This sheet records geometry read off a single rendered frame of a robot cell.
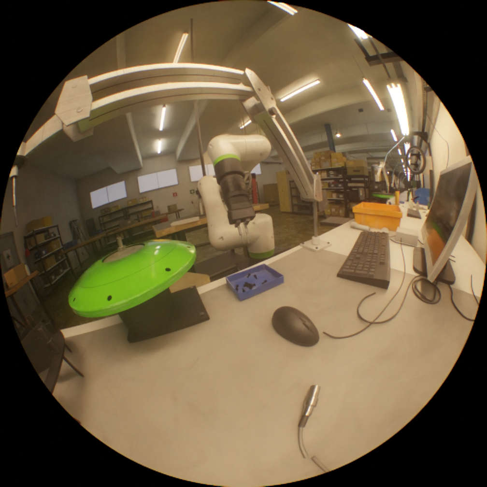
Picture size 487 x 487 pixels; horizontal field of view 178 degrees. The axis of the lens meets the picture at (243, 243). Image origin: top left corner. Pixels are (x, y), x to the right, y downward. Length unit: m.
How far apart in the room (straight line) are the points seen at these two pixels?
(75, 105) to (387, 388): 0.54
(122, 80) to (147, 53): 3.49
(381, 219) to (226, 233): 0.83
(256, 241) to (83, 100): 0.68
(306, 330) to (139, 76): 0.49
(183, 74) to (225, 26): 3.21
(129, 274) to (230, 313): 0.22
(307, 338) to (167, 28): 3.64
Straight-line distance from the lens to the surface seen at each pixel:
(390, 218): 0.98
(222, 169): 0.48
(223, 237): 0.62
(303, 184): 0.53
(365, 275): 0.44
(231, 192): 0.45
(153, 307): 0.33
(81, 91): 0.28
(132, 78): 0.32
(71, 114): 0.26
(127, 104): 0.28
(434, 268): 0.44
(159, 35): 3.55
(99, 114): 0.27
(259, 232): 0.65
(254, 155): 0.58
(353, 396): 0.26
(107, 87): 0.31
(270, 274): 0.46
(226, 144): 0.54
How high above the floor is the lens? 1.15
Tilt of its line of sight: 18 degrees down
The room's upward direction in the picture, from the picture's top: 9 degrees counter-clockwise
